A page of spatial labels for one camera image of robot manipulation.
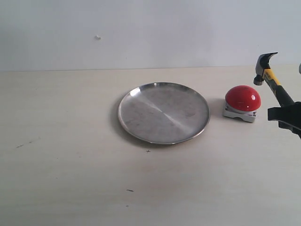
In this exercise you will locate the red dome push button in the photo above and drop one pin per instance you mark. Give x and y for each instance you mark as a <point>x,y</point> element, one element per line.
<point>242,102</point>

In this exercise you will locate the black yellow claw hammer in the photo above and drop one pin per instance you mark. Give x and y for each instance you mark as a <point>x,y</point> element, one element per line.
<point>264,73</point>

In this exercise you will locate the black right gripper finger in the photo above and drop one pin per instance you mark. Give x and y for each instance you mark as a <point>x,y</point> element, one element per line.
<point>294,130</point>
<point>290,115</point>

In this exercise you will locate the round steel plate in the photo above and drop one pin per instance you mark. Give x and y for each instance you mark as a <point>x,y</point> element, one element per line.
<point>163,113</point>

